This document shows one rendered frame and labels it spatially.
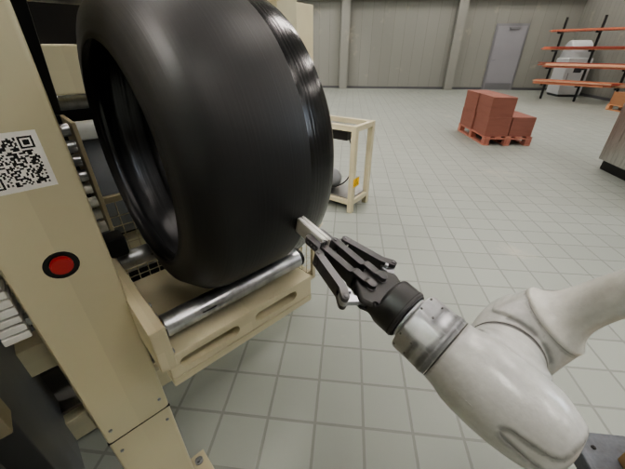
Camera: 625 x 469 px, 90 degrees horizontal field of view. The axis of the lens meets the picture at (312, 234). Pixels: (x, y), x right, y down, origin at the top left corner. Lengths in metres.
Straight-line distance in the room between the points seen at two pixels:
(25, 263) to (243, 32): 0.45
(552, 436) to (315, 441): 1.15
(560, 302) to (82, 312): 0.73
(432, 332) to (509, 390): 0.09
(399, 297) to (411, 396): 1.23
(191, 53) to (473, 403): 0.52
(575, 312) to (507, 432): 0.19
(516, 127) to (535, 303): 5.74
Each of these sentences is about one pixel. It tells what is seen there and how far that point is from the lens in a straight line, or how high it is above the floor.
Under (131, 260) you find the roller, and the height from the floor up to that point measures 0.91.
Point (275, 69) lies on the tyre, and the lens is 0.51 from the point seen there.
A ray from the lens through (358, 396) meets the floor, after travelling 1.60.
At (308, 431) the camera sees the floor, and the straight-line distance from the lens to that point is 1.52.
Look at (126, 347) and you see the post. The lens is 0.74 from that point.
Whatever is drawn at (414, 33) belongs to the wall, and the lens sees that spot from 14.46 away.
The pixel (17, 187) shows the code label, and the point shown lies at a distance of 0.57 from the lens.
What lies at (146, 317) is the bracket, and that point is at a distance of 0.63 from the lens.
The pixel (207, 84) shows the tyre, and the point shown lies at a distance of 0.45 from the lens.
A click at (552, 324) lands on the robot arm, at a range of 0.53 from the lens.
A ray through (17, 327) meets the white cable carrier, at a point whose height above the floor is 0.98.
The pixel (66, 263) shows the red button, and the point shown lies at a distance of 0.62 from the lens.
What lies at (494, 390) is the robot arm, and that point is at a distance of 0.42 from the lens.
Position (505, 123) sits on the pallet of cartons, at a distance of 6.10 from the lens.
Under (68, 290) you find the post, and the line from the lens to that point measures 0.64.
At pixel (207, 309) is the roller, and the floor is 0.91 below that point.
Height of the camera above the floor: 1.35
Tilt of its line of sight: 30 degrees down
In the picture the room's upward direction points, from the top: straight up
